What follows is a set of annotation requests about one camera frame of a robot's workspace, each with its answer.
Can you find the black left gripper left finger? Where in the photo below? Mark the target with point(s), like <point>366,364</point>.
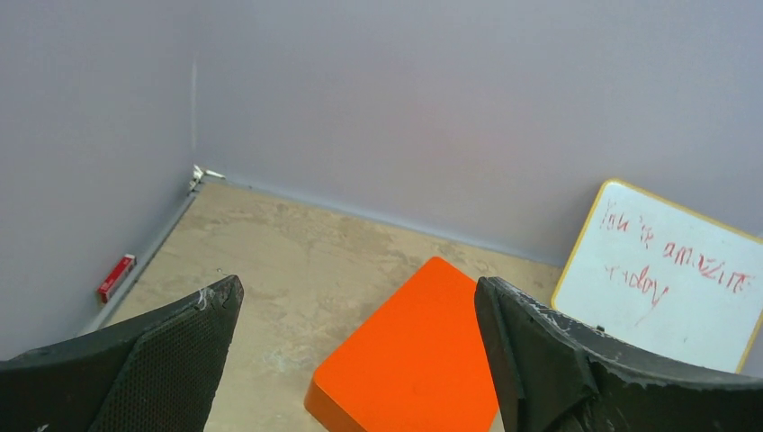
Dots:
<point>158,371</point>

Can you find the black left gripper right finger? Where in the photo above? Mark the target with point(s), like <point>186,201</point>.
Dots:
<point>554,373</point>

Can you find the orange box lid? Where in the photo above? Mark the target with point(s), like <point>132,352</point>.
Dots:
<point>417,364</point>

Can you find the white dry-erase board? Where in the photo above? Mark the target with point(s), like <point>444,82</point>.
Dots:
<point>663,278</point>

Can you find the red wall clip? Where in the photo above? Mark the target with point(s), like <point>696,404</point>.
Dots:
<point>115,278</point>

